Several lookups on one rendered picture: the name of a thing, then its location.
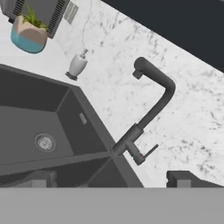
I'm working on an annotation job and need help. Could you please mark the dark grey tap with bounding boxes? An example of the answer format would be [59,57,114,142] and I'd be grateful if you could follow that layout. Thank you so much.
[110,56,177,166]

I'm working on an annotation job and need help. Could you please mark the grey appliance with vents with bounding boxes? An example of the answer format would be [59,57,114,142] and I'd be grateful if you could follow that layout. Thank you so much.
[0,0,71,39]

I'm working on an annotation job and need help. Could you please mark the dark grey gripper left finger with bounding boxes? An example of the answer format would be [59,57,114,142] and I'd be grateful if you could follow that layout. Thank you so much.
[0,170,58,188]

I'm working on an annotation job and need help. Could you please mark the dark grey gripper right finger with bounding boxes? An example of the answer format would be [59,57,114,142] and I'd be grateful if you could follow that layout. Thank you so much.
[165,170,224,188]

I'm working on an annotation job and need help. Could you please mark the dark grey sink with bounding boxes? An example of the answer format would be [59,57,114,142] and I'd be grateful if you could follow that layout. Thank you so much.
[0,63,144,188]

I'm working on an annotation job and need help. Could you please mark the dark wall cupboard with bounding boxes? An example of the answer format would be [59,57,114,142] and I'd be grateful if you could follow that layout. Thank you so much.
[101,0,224,74]

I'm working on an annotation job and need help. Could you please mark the grey wall socket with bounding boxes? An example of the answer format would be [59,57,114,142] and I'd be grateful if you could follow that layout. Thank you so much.
[63,2,81,26]

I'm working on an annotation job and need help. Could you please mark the white soap dispenser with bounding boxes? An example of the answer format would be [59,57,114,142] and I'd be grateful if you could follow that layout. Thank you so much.
[65,48,89,81]

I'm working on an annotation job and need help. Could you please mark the potted plant in blue-beige pot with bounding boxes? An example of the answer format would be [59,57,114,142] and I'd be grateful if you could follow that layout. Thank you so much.
[10,2,49,55]

